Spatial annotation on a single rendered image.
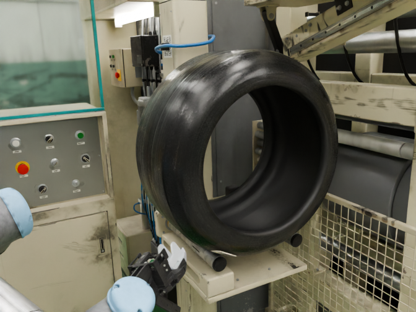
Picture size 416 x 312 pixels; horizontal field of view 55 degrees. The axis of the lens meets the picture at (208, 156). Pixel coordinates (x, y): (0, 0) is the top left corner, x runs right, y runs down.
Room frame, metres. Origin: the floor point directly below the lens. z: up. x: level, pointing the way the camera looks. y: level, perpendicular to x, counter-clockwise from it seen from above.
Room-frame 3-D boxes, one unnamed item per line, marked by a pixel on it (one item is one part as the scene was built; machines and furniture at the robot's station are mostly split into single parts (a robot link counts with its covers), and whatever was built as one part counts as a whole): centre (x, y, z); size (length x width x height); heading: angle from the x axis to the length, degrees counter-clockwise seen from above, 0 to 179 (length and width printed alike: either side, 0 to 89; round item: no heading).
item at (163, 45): (1.45, 0.07, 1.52); 0.19 x 0.19 x 0.06; 27
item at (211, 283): (1.17, 0.06, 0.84); 0.36 x 0.09 x 0.06; 27
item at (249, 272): (1.24, -0.07, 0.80); 0.37 x 0.36 x 0.02; 117
